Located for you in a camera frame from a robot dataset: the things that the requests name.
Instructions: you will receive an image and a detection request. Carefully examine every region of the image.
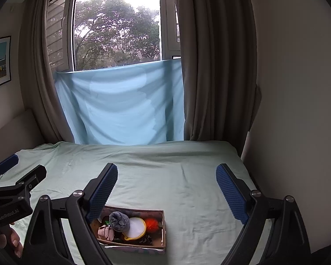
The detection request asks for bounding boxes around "orange pom-pom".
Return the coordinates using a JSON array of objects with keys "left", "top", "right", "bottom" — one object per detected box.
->
[{"left": 145, "top": 218, "right": 161, "bottom": 233}]

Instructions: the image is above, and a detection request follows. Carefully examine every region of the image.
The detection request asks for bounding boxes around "round white yellow-rimmed pad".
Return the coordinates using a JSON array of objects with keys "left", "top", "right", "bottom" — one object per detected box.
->
[{"left": 124, "top": 217, "right": 147, "bottom": 240}]

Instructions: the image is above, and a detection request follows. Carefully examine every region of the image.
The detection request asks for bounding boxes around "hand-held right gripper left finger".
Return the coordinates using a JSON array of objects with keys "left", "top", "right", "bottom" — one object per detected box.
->
[{"left": 23, "top": 163, "right": 118, "bottom": 265}]

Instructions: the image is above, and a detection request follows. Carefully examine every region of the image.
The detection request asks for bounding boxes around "cardboard box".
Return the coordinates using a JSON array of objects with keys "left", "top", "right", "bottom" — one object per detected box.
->
[{"left": 90, "top": 206, "right": 165, "bottom": 255}]

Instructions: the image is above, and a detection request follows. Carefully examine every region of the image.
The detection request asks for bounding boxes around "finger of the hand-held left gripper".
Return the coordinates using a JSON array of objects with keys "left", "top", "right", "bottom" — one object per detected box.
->
[
  {"left": 0, "top": 155, "right": 19, "bottom": 176},
  {"left": 15, "top": 165, "right": 47, "bottom": 199}
]

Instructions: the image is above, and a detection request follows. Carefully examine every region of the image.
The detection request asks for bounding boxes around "beige curtain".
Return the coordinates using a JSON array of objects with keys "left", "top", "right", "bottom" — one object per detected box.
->
[
  {"left": 172, "top": 0, "right": 262, "bottom": 155},
  {"left": 18, "top": 0, "right": 78, "bottom": 144}
]

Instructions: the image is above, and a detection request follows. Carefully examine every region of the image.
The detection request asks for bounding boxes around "person's left hand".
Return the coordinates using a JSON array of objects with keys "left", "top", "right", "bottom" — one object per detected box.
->
[{"left": 0, "top": 221, "right": 24, "bottom": 258}]

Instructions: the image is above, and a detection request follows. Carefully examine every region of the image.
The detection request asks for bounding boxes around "bed with pale green sheet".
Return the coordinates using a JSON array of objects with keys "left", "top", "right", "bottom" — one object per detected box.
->
[{"left": 0, "top": 140, "right": 273, "bottom": 265}]

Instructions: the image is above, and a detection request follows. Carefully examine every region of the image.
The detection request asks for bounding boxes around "beige headboard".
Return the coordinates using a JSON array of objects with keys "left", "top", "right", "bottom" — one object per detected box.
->
[{"left": 0, "top": 109, "right": 45, "bottom": 169}]

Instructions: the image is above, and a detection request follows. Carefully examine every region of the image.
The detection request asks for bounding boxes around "light blue hanging cloth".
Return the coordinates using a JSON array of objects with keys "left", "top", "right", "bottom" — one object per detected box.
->
[{"left": 55, "top": 59, "right": 185, "bottom": 145}]

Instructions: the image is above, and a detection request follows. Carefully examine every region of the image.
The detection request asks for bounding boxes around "pale pink fabric bow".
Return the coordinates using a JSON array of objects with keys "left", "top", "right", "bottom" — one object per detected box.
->
[{"left": 98, "top": 225, "right": 115, "bottom": 240}]

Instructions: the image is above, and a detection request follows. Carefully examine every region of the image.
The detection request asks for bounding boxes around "window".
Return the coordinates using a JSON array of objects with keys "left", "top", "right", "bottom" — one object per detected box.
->
[{"left": 45, "top": 0, "right": 181, "bottom": 72}]

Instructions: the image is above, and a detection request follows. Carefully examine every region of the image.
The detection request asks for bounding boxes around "grey sock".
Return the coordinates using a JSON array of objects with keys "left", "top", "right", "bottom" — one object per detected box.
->
[{"left": 109, "top": 211, "right": 131, "bottom": 232}]

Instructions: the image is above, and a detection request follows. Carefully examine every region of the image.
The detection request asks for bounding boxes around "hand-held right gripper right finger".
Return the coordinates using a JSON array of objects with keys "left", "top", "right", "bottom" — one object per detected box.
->
[{"left": 216, "top": 163, "right": 311, "bottom": 265}]

